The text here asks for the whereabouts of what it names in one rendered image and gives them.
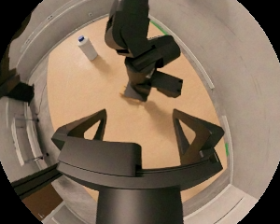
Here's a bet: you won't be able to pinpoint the beige number cube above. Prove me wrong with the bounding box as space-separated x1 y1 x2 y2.
119 84 127 96

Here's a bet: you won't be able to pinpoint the white bottle with blue cap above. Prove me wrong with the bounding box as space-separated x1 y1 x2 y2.
77 35 98 61

